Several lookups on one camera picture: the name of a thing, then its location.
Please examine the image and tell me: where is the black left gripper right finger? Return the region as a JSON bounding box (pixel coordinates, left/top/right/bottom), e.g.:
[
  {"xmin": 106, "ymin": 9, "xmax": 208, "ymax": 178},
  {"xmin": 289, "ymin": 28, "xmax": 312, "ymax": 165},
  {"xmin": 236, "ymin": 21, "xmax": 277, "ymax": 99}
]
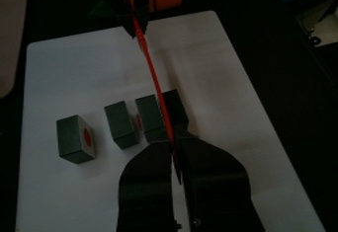
[{"xmin": 176, "ymin": 133, "xmax": 268, "ymax": 232}]

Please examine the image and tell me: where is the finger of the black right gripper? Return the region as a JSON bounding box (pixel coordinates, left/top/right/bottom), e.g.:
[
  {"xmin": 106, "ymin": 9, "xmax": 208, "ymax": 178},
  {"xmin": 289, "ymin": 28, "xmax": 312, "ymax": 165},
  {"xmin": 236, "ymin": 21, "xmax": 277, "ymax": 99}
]
[
  {"xmin": 114, "ymin": 0, "xmax": 138, "ymax": 39},
  {"xmin": 134, "ymin": 0, "xmax": 153, "ymax": 28}
]

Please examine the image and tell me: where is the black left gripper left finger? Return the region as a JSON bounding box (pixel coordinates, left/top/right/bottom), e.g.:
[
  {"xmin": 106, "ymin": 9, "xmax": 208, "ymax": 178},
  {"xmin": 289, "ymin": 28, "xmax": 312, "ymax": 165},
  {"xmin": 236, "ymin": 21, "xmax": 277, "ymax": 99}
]
[{"xmin": 116, "ymin": 140, "xmax": 176, "ymax": 232}]

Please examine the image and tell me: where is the red toy knife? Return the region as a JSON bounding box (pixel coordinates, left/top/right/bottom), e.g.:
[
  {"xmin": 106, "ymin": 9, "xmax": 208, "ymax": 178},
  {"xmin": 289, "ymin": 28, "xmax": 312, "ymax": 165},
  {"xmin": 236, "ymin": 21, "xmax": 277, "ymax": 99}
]
[{"xmin": 125, "ymin": 0, "xmax": 182, "ymax": 186}]

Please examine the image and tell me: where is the dark green sushi piece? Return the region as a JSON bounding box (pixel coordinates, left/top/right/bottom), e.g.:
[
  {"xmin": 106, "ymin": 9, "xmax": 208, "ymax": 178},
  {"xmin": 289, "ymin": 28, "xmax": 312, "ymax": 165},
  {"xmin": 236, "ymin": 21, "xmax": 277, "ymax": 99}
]
[
  {"xmin": 161, "ymin": 88, "xmax": 191, "ymax": 138},
  {"xmin": 134, "ymin": 94, "xmax": 169, "ymax": 144},
  {"xmin": 102, "ymin": 100, "xmax": 142, "ymax": 150}
]

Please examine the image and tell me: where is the sushi piece with red centre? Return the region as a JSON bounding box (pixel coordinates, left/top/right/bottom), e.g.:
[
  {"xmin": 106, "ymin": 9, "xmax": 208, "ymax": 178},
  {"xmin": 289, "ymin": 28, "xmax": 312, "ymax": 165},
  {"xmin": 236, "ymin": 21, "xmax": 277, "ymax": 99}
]
[{"xmin": 56, "ymin": 115, "xmax": 97, "ymax": 165}]

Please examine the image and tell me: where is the white cutting board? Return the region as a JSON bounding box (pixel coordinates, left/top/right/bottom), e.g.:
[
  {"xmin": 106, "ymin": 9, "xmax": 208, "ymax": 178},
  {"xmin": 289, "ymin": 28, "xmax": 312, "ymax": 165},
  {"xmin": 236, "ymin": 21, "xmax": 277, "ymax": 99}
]
[{"xmin": 14, "ymin": 10, "xmax": 327, "ymax": 232}]

